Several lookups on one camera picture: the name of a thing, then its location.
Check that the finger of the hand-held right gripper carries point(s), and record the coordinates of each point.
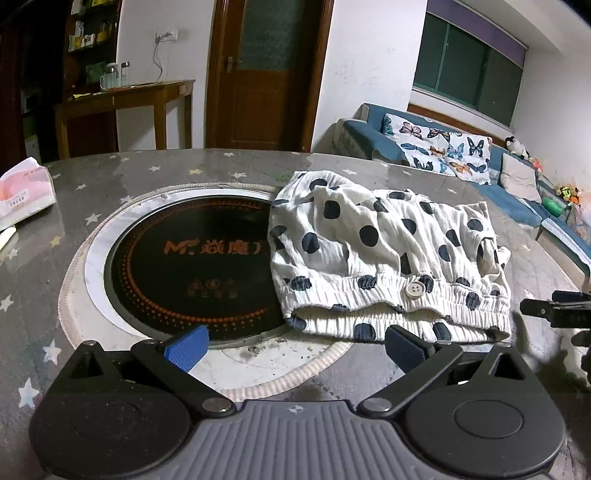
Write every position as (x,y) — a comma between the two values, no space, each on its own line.
(570,309)

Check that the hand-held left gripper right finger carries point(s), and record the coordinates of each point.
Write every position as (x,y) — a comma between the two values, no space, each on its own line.
(406,349)

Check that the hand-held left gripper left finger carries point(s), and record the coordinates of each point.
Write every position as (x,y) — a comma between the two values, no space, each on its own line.
(187,349)

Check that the white polka dot pants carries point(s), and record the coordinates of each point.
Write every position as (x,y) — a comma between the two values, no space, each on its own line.
(369,240)

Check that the black round induction cooker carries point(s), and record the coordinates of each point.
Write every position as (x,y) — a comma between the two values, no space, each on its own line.
(184,277)

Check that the green round toy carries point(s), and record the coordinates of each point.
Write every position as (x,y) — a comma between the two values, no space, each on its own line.
(553,206)

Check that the colourful small toys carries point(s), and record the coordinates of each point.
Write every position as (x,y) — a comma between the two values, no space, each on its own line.
(569,193)

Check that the grey cushion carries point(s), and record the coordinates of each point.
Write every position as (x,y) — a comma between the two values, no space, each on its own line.
(521,177)

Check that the black white plush toy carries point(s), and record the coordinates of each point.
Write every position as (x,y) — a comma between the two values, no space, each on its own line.
(517,147)

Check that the butterfly print blanket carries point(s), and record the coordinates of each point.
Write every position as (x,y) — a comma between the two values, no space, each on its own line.
(438,147)

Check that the pale yellow plastic piece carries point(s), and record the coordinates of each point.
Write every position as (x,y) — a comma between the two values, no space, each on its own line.
(6,240)

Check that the blue sofa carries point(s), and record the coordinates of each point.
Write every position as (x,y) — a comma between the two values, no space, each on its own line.
(364,134)

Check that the pink white tissue pack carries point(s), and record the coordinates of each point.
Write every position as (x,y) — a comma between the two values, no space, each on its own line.
(25,189)

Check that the brown wooden door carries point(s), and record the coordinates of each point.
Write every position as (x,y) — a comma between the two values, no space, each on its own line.
(258,106)

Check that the green framed window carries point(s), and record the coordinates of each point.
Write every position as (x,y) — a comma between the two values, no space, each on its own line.
(466,69)

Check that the wooden side table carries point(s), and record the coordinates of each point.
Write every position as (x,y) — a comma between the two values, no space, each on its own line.
(138,92)

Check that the slim glass jar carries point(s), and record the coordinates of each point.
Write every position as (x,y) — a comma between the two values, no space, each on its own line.
(125,74)

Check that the purple window valance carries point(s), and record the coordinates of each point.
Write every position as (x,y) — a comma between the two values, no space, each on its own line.
(480,30)

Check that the dark wooden shelf cabinet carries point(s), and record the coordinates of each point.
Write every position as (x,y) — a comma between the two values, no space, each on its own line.
(69,27)

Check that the white wall socket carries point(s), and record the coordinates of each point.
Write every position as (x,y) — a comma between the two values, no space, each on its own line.
(167,35)

